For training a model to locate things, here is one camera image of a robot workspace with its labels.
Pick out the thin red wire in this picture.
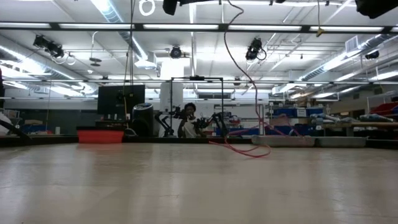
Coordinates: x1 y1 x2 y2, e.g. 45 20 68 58
208 0 301 159

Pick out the black monitor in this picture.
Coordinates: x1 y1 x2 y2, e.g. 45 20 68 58
97 84 146 115

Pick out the person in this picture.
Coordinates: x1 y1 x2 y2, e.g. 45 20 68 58
177 102 208 139

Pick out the red plastic bin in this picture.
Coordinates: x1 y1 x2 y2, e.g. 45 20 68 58
76 126 125 144

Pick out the blue storage bin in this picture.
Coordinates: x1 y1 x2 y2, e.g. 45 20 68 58
273 107 324 118

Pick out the wooden table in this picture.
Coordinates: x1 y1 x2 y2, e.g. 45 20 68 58
323 121 398 138

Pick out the red storage bin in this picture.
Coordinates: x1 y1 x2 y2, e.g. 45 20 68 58
369 101 398 116

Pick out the white cable ring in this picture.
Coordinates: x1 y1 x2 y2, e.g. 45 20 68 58
139 0 156 17

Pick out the black overhead camera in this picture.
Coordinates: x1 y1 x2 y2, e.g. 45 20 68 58
245 37 267 62
33 34 65 59
170 45 183 59

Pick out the hanging black cable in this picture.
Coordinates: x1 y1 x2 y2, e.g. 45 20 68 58
123 0 136 129

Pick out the background black frame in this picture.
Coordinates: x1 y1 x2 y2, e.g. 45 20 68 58
170 76 224 138

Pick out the yellow-tagged hanging cable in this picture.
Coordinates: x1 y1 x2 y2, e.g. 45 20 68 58
316 0 326 38

